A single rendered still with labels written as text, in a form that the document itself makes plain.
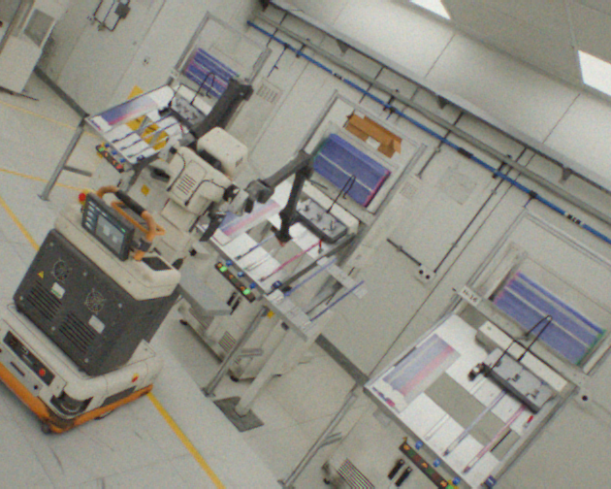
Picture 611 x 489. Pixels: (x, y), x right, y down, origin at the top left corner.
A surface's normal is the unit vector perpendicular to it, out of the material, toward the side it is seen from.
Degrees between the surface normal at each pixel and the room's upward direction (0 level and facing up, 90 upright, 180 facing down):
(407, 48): 90
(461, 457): 44
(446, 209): 90
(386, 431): 90
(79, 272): 90
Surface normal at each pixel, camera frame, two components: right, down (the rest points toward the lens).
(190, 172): -0.24, -0.10
